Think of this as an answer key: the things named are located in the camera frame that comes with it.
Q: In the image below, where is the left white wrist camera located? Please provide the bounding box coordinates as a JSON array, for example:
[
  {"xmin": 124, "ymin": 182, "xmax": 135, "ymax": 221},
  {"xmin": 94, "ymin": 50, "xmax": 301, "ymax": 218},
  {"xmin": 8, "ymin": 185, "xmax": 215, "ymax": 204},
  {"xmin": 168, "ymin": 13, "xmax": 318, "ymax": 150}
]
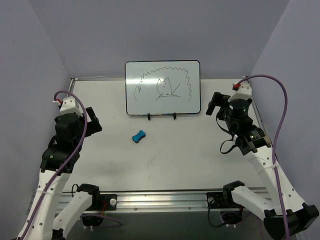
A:
[{"xmin": 52, "ymin": 96, "xmax": 83, "ymax": 117}]

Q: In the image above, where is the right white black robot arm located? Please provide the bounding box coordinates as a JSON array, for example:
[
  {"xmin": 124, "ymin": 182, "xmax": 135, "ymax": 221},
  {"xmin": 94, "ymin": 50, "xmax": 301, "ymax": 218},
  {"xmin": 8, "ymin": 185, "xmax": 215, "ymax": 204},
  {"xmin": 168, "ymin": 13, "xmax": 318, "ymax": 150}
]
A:
[{"xmin": 206, "ymin": 92, "xmax": 320, "ymax": 240}]

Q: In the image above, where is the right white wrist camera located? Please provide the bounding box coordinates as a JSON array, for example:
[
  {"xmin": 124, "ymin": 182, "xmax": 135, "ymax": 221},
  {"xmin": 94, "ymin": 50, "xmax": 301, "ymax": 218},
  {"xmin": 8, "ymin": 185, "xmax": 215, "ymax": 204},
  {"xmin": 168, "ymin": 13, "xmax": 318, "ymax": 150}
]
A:
[{"xmin": 228, "ymin": 82, "xmax": 252, "ymax": 102}]

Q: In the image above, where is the blue bone-shaped eraser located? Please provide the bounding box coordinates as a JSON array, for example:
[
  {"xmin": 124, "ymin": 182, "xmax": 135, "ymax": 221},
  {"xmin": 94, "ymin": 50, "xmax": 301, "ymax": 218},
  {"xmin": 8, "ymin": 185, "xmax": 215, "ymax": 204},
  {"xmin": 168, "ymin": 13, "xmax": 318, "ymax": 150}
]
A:
[{"xmin": 132, "ymin": 130, "xmax": 146, "ymax": 143}]

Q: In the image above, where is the aluminium front rail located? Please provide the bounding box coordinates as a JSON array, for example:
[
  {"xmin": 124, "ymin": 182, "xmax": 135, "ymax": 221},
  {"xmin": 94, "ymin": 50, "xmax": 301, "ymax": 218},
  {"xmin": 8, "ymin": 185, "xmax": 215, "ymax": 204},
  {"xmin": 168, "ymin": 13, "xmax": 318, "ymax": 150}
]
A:
[{"xmin": 29, "ymin": 191, "xmax": 276, "ymax": 215}]

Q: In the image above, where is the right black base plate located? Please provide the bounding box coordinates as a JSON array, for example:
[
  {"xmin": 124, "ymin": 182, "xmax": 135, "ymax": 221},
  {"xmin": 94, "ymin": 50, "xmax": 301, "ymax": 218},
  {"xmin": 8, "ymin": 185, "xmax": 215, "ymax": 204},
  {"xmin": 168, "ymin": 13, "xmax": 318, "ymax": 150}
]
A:
[{"xmin": 206, "ymin": 191, "xmax": 231, "ymax": 209}]

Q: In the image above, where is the white whiteboard black frame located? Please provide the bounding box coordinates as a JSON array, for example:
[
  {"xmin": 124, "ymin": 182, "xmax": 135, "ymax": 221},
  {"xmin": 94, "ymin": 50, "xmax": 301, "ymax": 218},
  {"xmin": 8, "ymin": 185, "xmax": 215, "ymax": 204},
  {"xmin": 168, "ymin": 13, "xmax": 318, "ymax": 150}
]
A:
[{"xmin": 124, "ymin": 60, "xmax": 201, "ymax": 116}]

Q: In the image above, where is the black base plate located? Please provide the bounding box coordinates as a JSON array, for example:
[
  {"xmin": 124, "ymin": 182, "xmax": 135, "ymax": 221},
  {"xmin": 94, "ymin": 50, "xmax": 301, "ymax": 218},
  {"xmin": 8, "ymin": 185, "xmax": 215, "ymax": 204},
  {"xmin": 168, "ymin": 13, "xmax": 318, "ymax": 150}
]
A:
[
  {"xmin": 96, "ymin": 193, "xmax": 118, "ymax": 212},
  {"xmin": 206, "ymin": 191, "xmax": 231, "ymax": 209}
]

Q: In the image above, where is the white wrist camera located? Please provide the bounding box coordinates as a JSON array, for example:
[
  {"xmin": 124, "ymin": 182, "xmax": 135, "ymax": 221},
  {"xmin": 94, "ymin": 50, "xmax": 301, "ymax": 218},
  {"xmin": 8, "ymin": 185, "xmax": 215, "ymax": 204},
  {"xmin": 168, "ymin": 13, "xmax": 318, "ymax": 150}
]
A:
[
  {"xmin": 228, "ymin": 82, "xmax": 252, "ymax": 102},
  {"xmin": 52, "ymin": 96, "xmax": 83, "ymax": 117}
]

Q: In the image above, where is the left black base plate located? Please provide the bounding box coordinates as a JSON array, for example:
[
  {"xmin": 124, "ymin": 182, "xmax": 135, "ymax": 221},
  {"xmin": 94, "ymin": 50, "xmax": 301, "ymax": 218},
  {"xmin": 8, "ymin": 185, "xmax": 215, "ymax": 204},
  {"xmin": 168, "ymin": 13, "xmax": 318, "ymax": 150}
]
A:
[{"xmin": 96, "ymin": 193, "xmax": 118, "ymax": 212}]

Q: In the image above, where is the black cable at right wrist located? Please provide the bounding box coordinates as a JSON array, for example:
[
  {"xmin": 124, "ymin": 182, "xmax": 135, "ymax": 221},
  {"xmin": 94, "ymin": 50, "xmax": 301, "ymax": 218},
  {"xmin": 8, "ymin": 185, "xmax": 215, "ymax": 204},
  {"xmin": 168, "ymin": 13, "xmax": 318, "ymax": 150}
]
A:
[{"xmin": 216, "ymin": 117, "xmax": 241, "ymax": 155}]

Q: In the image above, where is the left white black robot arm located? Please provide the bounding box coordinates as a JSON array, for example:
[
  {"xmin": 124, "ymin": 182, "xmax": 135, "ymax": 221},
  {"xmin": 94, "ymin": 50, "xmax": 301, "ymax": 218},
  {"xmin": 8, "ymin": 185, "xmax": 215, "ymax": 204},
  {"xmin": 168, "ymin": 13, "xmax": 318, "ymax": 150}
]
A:
[{"xmin": 17, "ymin": 107, "xmax": 102, "ymax": 240}]

